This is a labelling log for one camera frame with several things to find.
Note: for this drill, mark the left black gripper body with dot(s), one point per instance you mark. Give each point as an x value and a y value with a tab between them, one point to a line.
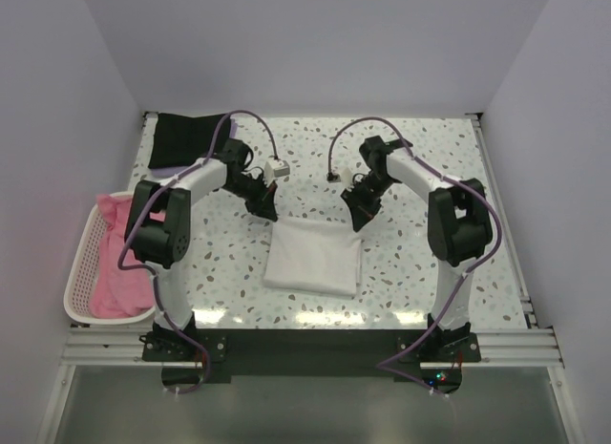
247	187

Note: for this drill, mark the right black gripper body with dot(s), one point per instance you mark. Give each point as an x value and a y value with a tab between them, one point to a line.
370	190

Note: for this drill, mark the white t shirt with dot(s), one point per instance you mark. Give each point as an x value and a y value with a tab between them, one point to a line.
314	256

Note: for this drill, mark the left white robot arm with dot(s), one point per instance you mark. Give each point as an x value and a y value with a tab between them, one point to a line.
158	231

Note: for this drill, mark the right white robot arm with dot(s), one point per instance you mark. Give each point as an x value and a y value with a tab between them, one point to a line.
460	225

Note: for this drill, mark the folded lavender t shirt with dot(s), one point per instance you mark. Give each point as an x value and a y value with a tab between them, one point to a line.
164	171

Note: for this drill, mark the folded black t shirt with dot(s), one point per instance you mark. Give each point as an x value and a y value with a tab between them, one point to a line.
181	138

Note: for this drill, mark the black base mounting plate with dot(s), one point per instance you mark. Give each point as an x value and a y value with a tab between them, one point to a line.
220	355

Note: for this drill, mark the pink t shirt in basket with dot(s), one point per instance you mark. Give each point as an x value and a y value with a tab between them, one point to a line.
117	294

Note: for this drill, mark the white plastic laundry basket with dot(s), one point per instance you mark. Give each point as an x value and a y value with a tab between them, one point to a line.
84	275

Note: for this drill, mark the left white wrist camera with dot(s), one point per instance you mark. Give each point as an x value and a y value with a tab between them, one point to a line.
275	168

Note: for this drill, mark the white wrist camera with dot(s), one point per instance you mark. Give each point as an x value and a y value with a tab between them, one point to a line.
343	175
275	168

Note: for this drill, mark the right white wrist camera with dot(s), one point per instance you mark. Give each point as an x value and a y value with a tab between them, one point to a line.
343	175

